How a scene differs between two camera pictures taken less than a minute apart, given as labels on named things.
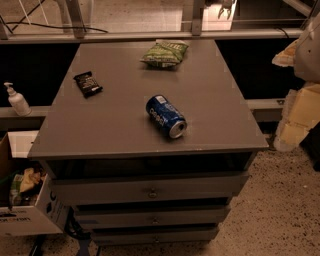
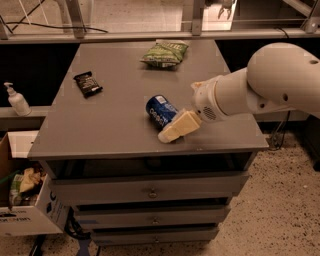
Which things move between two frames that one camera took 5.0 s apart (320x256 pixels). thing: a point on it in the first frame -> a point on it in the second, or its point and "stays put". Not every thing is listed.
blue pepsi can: x=165 y=116 stays put
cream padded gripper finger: x=286 y=58 -> x=204 y=100
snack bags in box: x=26 y=188 stays put
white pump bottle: x=17 y=101 stays put
